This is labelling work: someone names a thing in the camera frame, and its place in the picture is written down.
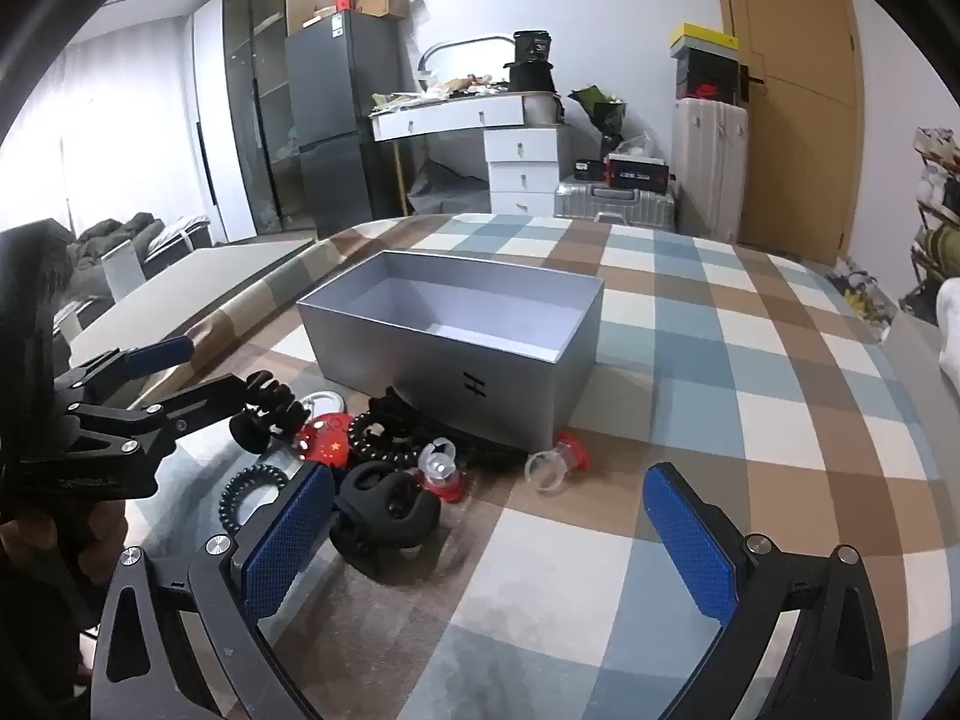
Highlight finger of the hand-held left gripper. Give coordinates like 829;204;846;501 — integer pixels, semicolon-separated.
52;335;197;400
66;371;256;460

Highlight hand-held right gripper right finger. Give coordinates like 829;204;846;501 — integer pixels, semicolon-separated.
643;461;893;720

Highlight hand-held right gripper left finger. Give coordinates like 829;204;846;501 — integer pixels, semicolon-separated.
79;461;338;720

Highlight black wavy hair claw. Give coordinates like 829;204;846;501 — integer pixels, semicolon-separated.
229;371;316;455

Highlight black hair claw oval holes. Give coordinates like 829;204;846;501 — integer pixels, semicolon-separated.
330;460;443;580

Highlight black spiral hair tie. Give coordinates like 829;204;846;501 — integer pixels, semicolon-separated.
345;409;421;464
217;465;295;531

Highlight grey cardboard box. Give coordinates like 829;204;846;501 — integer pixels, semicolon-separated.
296;250;606;451

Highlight person's left hand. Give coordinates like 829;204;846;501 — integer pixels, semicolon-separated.
71;499;130;590

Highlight red round badge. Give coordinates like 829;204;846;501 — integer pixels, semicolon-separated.
307;414;355;467

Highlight silver round pin back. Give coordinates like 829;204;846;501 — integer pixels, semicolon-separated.
296;390;346;421

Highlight dark clothes pile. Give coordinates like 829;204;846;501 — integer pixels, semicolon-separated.
71;215;167;271

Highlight checkered bedsheet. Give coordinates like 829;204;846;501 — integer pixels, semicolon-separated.
67;211;960;720

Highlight white wardrobe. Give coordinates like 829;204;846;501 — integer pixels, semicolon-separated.
191;0;260;245

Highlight glass door cabinet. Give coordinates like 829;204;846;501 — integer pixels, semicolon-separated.
222;0;302;237

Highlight grey refrigerator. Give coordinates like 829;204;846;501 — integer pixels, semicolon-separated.
283;10;404;241

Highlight silver suitcase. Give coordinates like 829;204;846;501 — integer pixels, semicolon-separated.
553;178;677;232

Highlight white dressing table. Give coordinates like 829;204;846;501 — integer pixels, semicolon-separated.
370;92;526;143

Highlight black red flat box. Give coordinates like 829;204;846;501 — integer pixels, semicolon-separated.
604;152;670;192

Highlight beige suitcase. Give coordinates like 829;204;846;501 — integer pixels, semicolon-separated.
671;96;752;242

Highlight white drawer unit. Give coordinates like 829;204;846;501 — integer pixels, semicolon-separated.
484;124;565;217

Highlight shoe rack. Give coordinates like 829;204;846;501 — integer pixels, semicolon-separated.
900;126;960;317

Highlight arched mirror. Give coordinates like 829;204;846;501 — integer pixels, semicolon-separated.
416;32;518;91

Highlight white ribbed bin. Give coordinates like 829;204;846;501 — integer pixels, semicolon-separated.
523;92;563;127

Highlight dark wrapped bouquet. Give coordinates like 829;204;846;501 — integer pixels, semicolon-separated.
568;85;631;156

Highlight black bag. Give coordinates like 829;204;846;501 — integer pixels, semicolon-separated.
504;30;557;95

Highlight black red shoe box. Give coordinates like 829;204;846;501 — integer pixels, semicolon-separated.
673;57;745;100

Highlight wooden door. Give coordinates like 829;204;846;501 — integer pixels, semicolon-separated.
709;0;865;267

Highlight yellow lid shoe box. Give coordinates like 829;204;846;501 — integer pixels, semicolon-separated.
670;22;740;61

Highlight clear red toy ring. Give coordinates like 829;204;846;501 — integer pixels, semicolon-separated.
416;439;467;503
525;431;591;494

